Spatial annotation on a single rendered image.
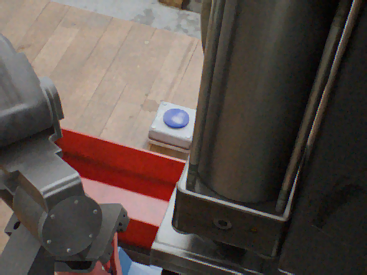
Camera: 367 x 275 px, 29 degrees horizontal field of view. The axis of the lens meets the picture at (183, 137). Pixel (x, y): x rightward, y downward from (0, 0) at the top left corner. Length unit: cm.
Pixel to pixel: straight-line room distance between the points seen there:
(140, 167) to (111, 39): 32
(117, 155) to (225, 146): 52
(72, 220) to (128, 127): 51
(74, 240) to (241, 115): 21
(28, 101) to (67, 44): 62
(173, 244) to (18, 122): 17
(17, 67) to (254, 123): 24
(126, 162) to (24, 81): 41
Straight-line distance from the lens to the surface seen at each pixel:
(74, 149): 103
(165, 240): 61
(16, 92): 62
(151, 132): 105
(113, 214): 71
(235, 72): 45
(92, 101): 113
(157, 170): 99
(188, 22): 278
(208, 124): 50
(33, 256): 65
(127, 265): 80
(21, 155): 62
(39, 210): 59
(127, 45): 123
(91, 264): 71
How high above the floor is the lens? 169
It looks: 47 degrees down
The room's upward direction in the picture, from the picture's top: 8 degrees clockwise
